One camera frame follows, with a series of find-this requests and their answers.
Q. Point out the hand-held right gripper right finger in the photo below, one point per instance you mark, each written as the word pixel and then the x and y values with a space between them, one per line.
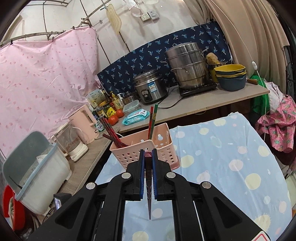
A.
pixel 155 176

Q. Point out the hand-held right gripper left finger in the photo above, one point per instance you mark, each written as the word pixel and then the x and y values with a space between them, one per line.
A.
pixel 141 176

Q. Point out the maroon twisted chopstick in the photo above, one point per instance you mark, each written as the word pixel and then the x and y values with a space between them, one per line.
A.
pixel 149 208

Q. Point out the pink perforated utensil basket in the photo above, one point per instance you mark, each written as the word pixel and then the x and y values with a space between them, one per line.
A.
pixel 161 143

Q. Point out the red twisted chopstick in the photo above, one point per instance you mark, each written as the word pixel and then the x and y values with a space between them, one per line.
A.
pixel 150 122

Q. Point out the bright red chopstick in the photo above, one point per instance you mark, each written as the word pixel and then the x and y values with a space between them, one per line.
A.
pixel 113 129

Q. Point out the dark red chopstick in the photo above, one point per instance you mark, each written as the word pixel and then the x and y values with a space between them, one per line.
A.
pixel 108 129
pixel 105 135

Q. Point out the green chopstick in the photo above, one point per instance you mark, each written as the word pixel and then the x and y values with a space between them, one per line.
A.
pixel 154 118

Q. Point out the white bin with blue lid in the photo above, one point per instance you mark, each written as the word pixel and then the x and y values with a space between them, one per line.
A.
pixel 34 176

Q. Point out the red plastic object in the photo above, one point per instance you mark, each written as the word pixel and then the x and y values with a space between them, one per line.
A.
pixel 13 206

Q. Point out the white appliance with clear jug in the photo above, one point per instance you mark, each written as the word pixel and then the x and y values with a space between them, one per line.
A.
pixel 71 143

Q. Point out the blue wet wipes pack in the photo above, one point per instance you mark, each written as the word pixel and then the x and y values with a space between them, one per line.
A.
pixel 135 117

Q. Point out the red tomato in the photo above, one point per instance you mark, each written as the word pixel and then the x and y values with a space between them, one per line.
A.
pixel 113 120
pixel 119 113

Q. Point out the blue dotted tablecloth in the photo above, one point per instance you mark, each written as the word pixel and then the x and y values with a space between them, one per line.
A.
pixel 219 150

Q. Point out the yellow snack packet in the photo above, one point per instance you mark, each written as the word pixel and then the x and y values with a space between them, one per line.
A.
pixel 110 113

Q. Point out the clear container with blue lid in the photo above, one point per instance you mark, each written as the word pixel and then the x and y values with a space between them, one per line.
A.
pixel 131 106

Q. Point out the pink electric kettle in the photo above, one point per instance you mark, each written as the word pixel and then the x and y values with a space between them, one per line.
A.
pixel 83 125

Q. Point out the yellow label bottle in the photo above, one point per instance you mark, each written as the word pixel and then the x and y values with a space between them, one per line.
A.
pixel 117 102

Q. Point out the small pot with glass lid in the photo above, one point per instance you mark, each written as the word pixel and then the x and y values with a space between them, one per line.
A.
pixel 129 97

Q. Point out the silver rice cooker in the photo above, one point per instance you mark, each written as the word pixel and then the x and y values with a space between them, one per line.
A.
pixel 150 85

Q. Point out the white printed canister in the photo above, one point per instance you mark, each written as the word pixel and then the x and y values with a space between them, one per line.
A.
pixel 94 98

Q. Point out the wooden counter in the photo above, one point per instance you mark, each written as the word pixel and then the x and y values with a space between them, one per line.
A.
pixel 208 99

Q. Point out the black induction cooktop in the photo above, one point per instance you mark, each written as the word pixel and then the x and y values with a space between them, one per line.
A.
pixel 198 90

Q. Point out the pink dotted cloth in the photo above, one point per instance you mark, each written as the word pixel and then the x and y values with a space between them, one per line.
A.
pixel 41 92

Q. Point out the stainless steel steamer pot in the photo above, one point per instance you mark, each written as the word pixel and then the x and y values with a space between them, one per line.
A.
pixel 185 67

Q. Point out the blue plastic bowl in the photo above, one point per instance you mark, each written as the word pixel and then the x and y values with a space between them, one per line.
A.
pixel 231 83

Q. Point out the navy printed cloth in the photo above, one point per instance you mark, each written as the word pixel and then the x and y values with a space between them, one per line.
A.
pixel 143 55

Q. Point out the brown loofah sponge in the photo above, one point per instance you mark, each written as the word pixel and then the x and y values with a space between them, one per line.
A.
pixel 211 59

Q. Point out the green plastic object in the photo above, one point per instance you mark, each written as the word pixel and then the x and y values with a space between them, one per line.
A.
pixel 260 99

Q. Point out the yellow plastic bowl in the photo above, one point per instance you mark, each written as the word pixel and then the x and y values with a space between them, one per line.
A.
pixel 229 69

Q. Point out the pink pineapple print cloth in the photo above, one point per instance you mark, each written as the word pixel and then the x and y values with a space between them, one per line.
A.
pixel 277 122

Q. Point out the beige hanging paddle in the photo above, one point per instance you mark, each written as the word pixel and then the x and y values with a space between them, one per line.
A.
pixel 114 20

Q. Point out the beige curtain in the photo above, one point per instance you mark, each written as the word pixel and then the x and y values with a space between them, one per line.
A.
pixel 254 34

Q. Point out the wall socket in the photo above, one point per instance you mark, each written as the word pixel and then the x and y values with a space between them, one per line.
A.
pixel 149 15

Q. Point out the curved metal rail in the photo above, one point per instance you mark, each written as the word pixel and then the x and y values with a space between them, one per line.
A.
pixel 46 32

